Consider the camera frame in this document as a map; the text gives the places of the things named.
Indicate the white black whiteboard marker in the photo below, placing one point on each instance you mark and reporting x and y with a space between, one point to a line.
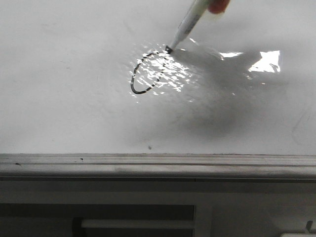
196 10

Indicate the aluminium whiteboard tray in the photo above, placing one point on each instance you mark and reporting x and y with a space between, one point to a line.
218 166

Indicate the white whiteboard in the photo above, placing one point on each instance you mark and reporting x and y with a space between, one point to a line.
243 82

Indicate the white cabinet below board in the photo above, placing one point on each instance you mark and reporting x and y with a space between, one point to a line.
157 208

